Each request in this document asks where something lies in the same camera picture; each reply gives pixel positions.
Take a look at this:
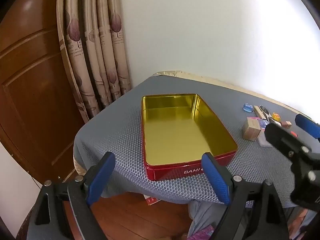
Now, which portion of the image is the grey mesh table mat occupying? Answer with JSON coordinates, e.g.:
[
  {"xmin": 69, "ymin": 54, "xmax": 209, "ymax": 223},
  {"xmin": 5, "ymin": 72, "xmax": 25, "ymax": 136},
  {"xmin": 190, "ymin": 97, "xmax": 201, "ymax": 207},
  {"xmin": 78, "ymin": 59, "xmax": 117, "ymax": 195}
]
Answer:
[{"xmin": 73, "ymin": 74, "xmax": 320, "ymax": 205}]

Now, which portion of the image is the red tin box gold inside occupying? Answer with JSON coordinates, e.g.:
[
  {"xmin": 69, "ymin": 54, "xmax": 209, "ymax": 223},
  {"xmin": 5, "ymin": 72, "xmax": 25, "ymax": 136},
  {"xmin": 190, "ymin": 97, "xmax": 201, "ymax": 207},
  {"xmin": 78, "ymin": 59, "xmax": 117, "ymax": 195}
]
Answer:
[{"xmin": 141, "ymin": 94, "xmax": 238, "ymax": 182}]

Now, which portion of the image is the pink packet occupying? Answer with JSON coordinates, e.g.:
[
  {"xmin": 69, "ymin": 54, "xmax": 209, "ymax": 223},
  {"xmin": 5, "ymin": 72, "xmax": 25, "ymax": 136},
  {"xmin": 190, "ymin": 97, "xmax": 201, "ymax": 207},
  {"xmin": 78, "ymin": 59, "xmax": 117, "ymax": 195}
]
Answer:
[{"xmin": 192, "ymin": 226, "xmax": 215, "ymax": 240}]

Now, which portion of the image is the black cable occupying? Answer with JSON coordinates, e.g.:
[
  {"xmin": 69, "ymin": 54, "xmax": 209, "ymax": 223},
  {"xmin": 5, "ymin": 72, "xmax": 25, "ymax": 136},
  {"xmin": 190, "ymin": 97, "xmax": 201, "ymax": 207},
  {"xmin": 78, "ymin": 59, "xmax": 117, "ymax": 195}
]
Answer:
[{"xmin": 26, "ymin": 169, "xmax": 43, "ymax": 189}]

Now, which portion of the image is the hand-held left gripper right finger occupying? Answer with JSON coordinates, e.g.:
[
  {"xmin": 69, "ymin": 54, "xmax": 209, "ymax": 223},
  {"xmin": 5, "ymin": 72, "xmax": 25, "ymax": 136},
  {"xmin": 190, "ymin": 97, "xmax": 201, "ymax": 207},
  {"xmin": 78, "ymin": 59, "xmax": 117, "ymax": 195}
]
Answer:
[{"xmin": 201, "ymin": 152, "xmax": 292, "ymax": 240}]

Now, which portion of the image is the small cardboard box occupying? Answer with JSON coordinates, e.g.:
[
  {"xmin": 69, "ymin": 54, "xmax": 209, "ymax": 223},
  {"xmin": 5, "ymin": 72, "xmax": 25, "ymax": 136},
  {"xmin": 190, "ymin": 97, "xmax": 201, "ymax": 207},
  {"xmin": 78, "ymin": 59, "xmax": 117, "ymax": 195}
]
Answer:
[{"xmin": 242, "ymin": 117, "xmax": 262, "ymax": 142}]

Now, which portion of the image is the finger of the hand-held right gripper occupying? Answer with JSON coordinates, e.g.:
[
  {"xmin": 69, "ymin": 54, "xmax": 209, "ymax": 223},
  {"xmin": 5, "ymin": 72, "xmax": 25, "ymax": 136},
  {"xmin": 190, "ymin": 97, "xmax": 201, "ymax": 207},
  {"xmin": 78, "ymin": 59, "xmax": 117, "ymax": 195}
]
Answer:
[
  {"xmin": 295, "ymin": 114, "xmax": 320, "ymax": 139},
  {"xmin": 264, "ymin": 122, "xmax": 313, "ymax": 160}
]

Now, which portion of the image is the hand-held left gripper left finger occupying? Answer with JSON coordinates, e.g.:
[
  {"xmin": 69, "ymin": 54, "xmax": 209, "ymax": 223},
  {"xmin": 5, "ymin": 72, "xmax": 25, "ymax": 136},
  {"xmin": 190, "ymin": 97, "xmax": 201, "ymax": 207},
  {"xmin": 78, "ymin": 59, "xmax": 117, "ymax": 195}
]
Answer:
[{"xmin": 26, "ymin": 151, "xmax": 116, "ymax": 240}]

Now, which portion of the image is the clear floss pick box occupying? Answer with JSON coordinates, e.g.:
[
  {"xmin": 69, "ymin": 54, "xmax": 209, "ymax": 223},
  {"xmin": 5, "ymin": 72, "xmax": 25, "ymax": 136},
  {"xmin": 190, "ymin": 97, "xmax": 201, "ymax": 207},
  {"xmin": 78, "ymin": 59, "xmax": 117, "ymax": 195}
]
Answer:
[{"xmin": 257, "ymin": 119, "xmax": 270, "ymax": 132}]

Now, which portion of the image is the brown wooden door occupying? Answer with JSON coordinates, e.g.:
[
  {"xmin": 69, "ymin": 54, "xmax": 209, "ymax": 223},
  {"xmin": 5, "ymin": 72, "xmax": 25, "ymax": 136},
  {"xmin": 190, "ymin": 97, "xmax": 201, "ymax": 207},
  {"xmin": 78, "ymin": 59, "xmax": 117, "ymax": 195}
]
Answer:
[{"xmin": 0, "ymin": 0, "xmax": 85, "ymax": 183}]

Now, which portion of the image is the beige leaf print curtain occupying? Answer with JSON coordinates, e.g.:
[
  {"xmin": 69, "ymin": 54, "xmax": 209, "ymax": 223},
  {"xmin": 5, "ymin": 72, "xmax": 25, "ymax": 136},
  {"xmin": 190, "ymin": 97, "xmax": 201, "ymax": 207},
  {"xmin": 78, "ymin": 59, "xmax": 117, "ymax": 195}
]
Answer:
[{"xmin": 56, "ymin": 0, "xmax": 132, "ymax": 124}]

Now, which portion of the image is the clear plastic card box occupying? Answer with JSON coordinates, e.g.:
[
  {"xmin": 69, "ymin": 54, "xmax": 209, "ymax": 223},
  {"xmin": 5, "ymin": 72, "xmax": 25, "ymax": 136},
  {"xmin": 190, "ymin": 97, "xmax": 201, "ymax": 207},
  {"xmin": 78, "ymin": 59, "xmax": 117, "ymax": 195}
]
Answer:
[{"xmin": 257, "ymin": 130, "xmax": 273, "ymax": 147}]

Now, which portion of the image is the small red box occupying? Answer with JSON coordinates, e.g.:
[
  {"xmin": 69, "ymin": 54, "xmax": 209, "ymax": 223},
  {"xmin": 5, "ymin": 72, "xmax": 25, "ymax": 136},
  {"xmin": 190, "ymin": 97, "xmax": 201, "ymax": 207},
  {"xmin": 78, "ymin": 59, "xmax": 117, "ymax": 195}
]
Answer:
[{"xmin": 144, "ymin": 194, "xmax": 160, "ymax": 206}]

